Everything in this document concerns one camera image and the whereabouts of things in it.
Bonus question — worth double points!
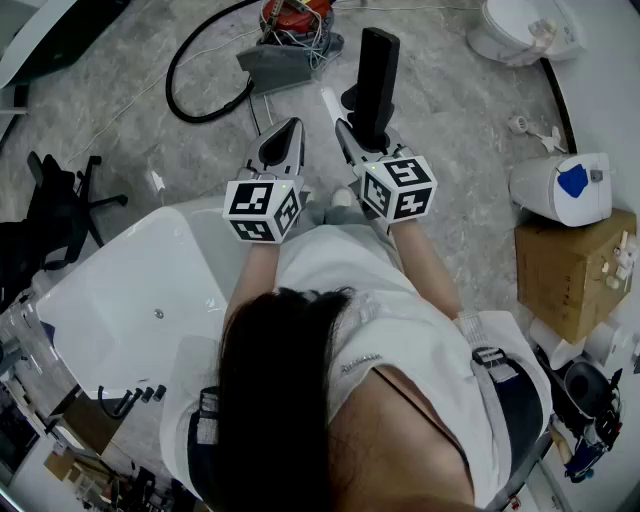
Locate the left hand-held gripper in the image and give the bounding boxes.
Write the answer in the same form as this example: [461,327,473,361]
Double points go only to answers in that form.
[222,117,307,245]

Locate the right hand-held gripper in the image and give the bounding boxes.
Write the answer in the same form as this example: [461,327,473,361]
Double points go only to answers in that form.
[334,117,439,222]

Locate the black vacuum nozzle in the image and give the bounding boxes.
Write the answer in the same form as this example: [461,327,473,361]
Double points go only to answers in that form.
[341,27,401,152]

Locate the person's right forearm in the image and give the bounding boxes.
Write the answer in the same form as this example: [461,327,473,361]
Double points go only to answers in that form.
[388,217,462,321]

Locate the person's left forearm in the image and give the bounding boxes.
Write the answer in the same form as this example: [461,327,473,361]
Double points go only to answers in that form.
[225,240,282,326]

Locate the grey vacuum floor head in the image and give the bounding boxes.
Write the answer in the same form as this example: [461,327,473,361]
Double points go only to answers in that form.
[235,30,346,97]

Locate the person's grey trousers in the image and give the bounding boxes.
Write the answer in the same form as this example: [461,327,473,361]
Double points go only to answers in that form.
[297,198,397,246]

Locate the white appliance with blue patch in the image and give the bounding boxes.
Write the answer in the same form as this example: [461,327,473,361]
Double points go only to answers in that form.
[508,152,614,229]

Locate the person's white shirt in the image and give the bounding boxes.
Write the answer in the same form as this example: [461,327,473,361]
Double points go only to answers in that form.
[158,223,551,512]

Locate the white plastic floor fitting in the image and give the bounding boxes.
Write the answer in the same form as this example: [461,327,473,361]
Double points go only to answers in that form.
[532,125,567,153]

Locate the black curved floor trim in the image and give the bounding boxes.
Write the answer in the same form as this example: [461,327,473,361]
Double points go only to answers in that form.
[538,56,580,155]

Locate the white bathtub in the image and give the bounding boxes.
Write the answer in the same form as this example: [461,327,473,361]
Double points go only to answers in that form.
[34,206,251,401]

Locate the brown cardboard box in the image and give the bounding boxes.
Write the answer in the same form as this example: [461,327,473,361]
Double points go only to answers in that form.
[514,208,639,345]

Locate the black office chair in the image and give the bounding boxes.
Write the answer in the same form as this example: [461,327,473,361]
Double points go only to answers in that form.
[0,151,129,306]

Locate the white curved panel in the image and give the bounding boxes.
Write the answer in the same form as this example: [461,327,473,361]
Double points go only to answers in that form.
[0,0,132,90]

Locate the white fittings cluster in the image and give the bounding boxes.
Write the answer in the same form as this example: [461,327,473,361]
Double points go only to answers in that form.
[601,230,640,290]

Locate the black bathtub faucet set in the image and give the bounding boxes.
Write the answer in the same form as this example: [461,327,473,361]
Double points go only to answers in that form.
[96,383,167,420]

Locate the black round bucket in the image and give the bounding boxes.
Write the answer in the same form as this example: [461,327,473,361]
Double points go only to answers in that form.
[563,359,613,419]

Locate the blue and black power tool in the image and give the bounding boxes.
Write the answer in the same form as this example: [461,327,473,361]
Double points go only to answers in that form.
[563,409,624,484]

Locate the black vacuum hose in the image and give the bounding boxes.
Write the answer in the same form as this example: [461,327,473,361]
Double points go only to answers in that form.
[165,0,262,124]

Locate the thin white floor cable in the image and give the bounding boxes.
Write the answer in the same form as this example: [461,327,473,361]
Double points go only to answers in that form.
[63,27,264,167]

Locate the grey shoulder strap with buckle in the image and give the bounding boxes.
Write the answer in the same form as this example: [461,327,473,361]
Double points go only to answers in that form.
[457,308,522,451]

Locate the grey mesh shoulder strap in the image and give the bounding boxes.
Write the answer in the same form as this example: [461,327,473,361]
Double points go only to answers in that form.
[195,385,222,451]

